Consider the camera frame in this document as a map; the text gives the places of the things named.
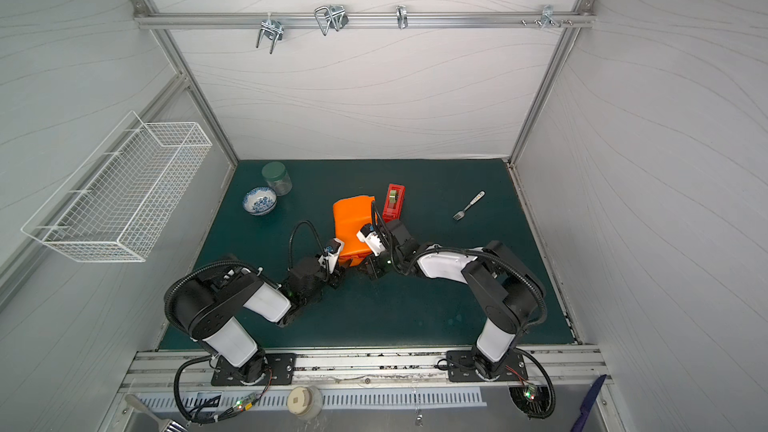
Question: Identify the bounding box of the orange wrapping paper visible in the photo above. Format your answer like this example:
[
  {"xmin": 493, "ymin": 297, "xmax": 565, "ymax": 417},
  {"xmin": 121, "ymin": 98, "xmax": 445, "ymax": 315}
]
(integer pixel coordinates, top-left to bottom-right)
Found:
[{"xmin": 333, "ymin": 195, "xmax": 375, "ymax": 267}]

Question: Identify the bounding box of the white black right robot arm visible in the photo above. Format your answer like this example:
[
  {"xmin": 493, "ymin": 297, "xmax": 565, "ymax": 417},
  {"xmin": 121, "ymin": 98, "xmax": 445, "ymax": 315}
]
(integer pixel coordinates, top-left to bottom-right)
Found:
[{"xmin": 356, "ymin": 223, "xmax": 548, "ymax": 382}]

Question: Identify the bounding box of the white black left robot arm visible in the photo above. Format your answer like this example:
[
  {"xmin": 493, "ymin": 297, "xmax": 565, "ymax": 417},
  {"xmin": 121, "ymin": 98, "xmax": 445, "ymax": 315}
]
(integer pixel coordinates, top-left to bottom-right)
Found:
[{"xmin": 164, "ymin": 255, "xmax": 345, "ymax": 385}]

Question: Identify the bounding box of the red tape dispenser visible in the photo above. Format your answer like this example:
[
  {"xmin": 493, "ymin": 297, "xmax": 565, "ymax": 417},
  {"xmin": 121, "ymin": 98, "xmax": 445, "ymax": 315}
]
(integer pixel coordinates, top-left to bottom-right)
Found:
[{"xmin": 382, "ymin": 184, "xmax": 405, "ymax": 222}]

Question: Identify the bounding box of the blue white ceramic bowl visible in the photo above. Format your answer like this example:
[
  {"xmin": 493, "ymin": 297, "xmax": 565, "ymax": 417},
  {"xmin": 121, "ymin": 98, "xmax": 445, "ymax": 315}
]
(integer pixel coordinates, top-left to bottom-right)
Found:
[{"xmin": 242, "ymin": 186, "xmax": 277, "ymax": 216}]

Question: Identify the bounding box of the green lidded glass jar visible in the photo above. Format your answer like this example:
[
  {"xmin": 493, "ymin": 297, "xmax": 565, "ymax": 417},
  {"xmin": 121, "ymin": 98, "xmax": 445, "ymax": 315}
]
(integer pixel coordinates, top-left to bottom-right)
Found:
[{"xmin": 261, "ymin": 161, "xmax": 293, "ymax": 196}]

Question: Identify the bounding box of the round white puck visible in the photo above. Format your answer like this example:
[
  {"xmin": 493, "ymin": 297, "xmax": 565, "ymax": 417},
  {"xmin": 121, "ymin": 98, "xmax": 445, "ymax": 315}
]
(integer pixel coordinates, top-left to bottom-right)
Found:
[{"xmin": 286, "ymin": 386, "xmax": 324, "ymax": 421}]

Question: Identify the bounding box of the metal u-bolt clamp middle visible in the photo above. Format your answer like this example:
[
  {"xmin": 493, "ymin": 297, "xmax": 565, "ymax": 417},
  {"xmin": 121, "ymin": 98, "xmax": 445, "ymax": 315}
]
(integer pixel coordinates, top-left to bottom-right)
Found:
[{"xmin": 314, "ymin": 4, "xmax": 349, "ymax": 36}]

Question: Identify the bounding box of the metal u-bolt clamp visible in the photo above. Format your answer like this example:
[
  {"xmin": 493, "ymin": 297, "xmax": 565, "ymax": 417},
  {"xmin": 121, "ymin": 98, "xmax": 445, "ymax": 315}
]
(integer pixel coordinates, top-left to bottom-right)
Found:
[
  {"xmin": 256, "ymin": 16, "xmax": 284, "ymax": 54},
  {"xmin": 314, "ymin": 4, "xmax": 349, "ymax": 36}
]

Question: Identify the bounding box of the metal u-bolt clamp left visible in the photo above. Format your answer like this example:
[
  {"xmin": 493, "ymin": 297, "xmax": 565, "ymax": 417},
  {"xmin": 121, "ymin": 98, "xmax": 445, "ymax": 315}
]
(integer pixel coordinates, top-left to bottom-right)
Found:
[{"xmin": 256, "ymin": 16, "xmax": 284, "ymax": 54}]

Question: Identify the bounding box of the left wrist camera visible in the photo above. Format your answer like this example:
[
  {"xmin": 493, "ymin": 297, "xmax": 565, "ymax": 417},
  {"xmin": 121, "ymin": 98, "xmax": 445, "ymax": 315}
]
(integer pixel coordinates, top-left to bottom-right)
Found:
[{"xmin": 319, "ymin": 238, "xmax": 344, "ymax": 275}]

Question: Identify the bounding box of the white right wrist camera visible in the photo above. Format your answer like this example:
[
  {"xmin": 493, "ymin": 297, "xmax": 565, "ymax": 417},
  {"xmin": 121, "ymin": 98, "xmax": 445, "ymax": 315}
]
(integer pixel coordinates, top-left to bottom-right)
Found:
[{"xmin": 356, "ymin": 223, "xmax": 386, "ymax": 256}]

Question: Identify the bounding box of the fork with white handle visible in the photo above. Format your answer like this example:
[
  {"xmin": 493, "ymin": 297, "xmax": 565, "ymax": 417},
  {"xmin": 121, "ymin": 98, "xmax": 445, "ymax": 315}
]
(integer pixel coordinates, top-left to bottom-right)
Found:
[{"xmin": 453, "ymin": 190, "xmax": 485, "ymax": 221}]

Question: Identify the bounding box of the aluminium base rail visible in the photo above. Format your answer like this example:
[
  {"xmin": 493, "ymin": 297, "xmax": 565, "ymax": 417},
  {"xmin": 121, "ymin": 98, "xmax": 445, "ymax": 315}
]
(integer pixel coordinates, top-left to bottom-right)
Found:
[{"xmin": 120, "ymin": 345, "xmax": 609, "ymax": 392}]

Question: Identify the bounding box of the white wire basket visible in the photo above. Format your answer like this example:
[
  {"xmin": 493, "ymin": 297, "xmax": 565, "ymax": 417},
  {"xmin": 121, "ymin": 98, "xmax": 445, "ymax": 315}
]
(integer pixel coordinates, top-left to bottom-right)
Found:
[{"xmin": 21, "ymin": 111, "xmax": 212, "ymax": 263}]

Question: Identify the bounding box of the blue handled tool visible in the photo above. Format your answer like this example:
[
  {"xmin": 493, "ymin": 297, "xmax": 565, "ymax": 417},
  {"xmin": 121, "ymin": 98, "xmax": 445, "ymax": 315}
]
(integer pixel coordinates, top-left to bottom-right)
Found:
[{"xmin": 570, "ymin": 374, "xmax": 607, "ymax": 432}]

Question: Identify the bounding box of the metal ring clamp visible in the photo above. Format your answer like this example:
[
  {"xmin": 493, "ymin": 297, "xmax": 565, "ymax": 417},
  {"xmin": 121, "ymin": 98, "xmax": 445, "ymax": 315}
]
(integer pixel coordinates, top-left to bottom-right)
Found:
[{"xmin": 395, "ymin": 5, "xmax": 408, "ymax": 30}]

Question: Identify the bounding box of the metal bracket clamp right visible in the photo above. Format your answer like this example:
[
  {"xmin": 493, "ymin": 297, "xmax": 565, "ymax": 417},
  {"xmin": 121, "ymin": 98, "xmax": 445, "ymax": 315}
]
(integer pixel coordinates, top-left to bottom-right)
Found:
[{"xmin": 520, "ymin": 5, "xmax": 572, "ymax": 29}]

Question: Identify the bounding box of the aluminium cross rail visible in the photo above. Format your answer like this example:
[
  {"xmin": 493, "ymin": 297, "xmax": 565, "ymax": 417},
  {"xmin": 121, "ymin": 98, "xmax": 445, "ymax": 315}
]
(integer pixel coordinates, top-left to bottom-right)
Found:
[{"xmin": 134, "ymin": 9, "xmax": 597, "ymax": 30}]

